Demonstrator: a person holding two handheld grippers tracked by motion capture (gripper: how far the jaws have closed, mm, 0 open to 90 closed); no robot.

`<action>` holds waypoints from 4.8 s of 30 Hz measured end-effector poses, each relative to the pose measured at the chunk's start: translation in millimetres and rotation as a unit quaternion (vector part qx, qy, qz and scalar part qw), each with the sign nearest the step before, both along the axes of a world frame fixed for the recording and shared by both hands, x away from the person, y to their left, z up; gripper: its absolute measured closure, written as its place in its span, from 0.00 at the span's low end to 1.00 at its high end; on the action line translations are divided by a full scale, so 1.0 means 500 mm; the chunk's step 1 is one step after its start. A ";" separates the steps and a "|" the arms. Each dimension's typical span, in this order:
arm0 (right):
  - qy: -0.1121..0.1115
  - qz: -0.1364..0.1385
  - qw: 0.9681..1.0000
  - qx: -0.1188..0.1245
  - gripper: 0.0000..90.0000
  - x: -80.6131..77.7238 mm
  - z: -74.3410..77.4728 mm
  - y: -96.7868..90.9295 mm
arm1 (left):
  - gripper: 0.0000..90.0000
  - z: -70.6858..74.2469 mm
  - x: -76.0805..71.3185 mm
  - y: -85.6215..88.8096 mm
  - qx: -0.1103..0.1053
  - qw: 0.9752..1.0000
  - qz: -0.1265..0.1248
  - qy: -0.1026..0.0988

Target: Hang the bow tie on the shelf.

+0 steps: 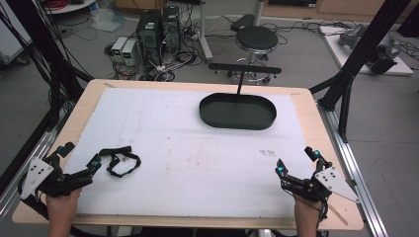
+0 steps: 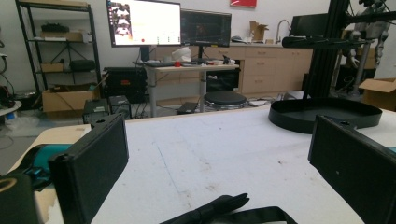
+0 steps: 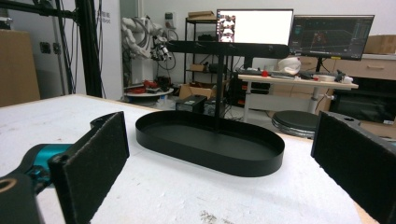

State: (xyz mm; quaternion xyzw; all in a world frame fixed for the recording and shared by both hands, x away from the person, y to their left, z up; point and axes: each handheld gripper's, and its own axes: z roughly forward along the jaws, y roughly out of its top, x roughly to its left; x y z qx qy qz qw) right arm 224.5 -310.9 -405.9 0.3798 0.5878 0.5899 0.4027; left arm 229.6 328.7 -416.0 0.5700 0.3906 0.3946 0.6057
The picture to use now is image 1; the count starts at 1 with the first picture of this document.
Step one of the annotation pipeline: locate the grey machine part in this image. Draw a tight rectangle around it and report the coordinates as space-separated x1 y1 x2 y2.
337 23 403 76

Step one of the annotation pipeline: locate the black round stool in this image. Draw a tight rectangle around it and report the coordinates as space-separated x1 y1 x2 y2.
226 25 281 85

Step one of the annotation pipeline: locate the tangle of floor cables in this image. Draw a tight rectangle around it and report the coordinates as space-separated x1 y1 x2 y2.
104 13 211 83

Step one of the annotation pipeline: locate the black strap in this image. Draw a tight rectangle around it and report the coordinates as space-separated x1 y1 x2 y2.
98 145 142 179

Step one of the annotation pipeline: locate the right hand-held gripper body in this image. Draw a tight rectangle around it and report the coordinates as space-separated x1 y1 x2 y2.
280 165 361 204

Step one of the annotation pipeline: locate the round white table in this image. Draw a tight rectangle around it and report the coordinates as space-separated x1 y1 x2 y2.
42 0 98 16

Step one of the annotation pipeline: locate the person's left hand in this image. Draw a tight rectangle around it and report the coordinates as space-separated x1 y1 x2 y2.
44 187 83 221

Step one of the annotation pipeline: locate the person's right hand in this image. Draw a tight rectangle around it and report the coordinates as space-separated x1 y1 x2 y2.
293 193 323 225

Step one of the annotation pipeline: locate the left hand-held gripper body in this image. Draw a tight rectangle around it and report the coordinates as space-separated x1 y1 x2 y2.
19 154 95 201

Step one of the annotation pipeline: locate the white power supply unit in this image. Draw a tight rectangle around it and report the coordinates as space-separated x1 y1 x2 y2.
111 36 128 57
121 39 138 67

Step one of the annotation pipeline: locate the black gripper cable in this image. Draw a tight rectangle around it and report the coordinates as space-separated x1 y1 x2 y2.
17 176 51 222
315 197 330 237

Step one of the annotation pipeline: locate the black oval tray stand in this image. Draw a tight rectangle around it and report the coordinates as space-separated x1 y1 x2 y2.
198 62 283 131

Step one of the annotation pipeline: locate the white table leg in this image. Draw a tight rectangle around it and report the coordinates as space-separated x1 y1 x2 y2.
197 0 214 64

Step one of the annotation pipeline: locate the white floor board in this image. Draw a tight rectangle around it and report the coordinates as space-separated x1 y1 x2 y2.
318 25 415 77

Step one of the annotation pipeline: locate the black metal frame post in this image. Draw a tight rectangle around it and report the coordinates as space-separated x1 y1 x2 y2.
308 0 413 144
0 0 94 132

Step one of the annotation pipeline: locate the black foot pedal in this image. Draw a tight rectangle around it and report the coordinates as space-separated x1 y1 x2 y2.
229 13 257 33

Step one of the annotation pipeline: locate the black computer tower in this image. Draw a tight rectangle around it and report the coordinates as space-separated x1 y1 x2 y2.
135 9 163 66
161 5 182 54

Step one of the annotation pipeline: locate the aluminium rail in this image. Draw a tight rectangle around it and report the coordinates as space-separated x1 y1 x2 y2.
0 108 72 222
316 101 391 237

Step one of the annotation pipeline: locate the white table mat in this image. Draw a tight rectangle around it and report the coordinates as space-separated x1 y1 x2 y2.
63 86 314 219

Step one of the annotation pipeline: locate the clear plastic bag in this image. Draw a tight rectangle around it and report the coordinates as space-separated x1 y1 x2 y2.
90 7 126 34

